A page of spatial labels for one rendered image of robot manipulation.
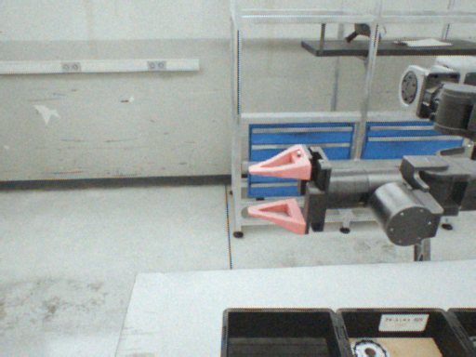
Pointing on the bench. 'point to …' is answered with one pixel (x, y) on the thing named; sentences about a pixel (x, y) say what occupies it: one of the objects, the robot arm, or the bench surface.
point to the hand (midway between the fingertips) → (255, 191)
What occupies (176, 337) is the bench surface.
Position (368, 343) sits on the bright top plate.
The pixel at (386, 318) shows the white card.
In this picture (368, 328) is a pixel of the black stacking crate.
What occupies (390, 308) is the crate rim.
